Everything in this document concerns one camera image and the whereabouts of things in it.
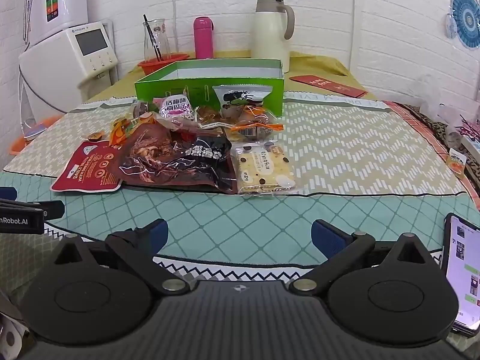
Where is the red daily nuts bag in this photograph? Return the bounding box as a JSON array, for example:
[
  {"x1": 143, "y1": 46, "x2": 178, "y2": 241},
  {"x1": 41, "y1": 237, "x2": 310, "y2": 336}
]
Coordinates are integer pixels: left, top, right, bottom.
[{"x1": 50, "y1": 141, "x2": 122, "y2": 194}]

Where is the dark brown snack bag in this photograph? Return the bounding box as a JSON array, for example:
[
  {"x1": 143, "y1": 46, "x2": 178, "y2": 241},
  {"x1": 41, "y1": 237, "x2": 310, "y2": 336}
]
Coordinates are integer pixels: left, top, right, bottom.
[{"x1": 108, "y1": 124, "x2": 238, "y2": 194}]

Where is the cream cracker packet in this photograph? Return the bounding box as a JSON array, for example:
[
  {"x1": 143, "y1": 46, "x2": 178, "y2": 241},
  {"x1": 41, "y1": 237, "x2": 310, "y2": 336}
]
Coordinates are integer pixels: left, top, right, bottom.
[{"x1": 232, "y1": 141, "x2": 299, "y2": 194}]

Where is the orange green snack packet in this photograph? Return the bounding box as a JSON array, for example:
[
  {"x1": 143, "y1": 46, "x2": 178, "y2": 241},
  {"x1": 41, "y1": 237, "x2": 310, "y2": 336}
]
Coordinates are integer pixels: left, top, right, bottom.
[{"x1": 109, "y1": 112, "x2": 156, "y2": 147}]

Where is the pink pumpkin seed packet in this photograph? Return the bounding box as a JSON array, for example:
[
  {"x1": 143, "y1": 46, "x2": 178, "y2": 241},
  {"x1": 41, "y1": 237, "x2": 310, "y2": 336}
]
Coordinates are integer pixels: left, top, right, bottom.
[{"x1": 153, "y1": 94, "x2": 194, "y2": 120}]

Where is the orange clear nut packet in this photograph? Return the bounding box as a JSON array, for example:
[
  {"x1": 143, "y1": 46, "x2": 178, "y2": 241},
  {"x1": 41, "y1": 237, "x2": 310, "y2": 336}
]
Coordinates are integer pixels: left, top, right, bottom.
[{"x1": 195, "y1": 106, "x2": 284, "y2": 141}]

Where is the white grey snack bag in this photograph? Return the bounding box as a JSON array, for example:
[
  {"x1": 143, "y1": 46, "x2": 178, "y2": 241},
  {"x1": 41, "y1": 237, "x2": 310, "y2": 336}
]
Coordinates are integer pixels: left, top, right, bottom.
[{"x1": 213, "y1": 84, "x2": 272, "y2": 119}]

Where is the orange plastic basin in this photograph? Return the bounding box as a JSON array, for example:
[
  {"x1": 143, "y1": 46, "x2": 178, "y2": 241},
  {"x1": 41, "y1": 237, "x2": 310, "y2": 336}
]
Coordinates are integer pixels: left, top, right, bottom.
[{"x1": 9, "y1": 115, "x2": 62, "y2": 155}]

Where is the teal diamond tablecloth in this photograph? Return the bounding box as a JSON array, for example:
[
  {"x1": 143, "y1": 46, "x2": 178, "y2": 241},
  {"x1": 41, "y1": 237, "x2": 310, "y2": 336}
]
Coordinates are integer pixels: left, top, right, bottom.
[{"x1": 1, "y1": 172, "x2": 479, "y2": 266}]

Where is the chevron beige table mat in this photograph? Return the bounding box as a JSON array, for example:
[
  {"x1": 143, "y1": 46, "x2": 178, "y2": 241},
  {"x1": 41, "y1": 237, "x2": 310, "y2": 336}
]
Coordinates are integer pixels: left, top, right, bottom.
[{"x1": 4, "y1": 99, "x2": 465, "y2": 195}]

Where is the smartphone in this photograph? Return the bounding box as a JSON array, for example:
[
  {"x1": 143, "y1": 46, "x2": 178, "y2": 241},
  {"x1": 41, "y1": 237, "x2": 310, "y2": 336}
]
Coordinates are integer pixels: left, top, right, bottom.
[{"x1": 441, "y1": 213, "x2": 480, "y2": 337}]

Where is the white screen appliance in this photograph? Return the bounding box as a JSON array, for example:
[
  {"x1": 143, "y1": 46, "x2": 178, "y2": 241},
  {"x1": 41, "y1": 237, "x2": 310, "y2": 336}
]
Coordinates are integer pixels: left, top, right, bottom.
[{"x1": 19, "y1": 22, "x2": 118, "y2": 122}]

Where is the small orange snack packet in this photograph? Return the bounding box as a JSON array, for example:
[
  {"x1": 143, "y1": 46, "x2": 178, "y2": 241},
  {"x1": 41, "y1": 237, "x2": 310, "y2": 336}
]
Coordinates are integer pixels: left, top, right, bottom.
[{"x1": 446, "y1": 148, "x2": 466, "y2": 178}]

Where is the red envelope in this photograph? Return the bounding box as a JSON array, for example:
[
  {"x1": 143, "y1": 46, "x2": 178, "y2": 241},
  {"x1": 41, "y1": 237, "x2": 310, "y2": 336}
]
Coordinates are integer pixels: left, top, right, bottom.
[{"x1": 290, "y1": 75, "x2": 367, "y2": 98}]

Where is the green cardboard box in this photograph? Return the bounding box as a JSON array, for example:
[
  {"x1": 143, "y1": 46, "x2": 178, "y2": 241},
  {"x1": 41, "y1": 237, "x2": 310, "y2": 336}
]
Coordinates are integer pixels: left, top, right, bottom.
[{"x1": 135, "y1": 58, "x2": 284, "y2": 116}]

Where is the red plastic basket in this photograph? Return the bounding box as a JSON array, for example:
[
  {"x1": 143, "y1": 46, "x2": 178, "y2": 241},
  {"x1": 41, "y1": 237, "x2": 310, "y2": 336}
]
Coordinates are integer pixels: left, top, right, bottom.
[{"x1": 137, "y1": 53, "x2": 190, "y2": 76}]

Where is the black straw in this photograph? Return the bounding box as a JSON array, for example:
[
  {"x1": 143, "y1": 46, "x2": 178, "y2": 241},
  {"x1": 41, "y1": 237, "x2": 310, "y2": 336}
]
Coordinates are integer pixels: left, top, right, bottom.
[{"x1": 143, "y1": 14, "x2": 162, "y2": 61}]

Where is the white water purifier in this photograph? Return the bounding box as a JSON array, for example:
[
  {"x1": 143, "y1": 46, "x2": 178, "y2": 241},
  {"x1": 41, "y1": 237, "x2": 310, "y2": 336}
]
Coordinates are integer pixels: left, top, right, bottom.
[{"x1": 26, "y1": 0, "x2": 88, "y2": 47}]

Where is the glass carafe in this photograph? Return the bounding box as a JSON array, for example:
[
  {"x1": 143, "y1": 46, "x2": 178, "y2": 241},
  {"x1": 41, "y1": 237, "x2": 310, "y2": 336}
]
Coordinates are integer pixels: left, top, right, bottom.
[{"x1": 142, "y1": 15, "x2": 171, "y2": 61}]

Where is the pink thermos bottle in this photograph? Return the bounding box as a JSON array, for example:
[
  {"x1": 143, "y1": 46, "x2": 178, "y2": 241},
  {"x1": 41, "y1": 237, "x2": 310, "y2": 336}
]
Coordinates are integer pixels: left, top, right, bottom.
[{"x1": 193, "y1": 16, "x2": 214, "y2": 59}]

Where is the cream thermos jug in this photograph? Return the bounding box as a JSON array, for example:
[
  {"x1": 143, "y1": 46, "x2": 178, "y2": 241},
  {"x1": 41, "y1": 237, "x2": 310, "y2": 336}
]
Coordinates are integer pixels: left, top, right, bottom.
[{"x1": 250, "y1": 0, "x2": 295, "y2": 73}]

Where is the blue wall decoration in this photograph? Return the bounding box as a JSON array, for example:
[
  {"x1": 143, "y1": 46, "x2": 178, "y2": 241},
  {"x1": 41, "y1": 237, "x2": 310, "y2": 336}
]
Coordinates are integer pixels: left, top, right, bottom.
[{"x1": 444, "y1": 0, "x2": 480, "y2": 50}]

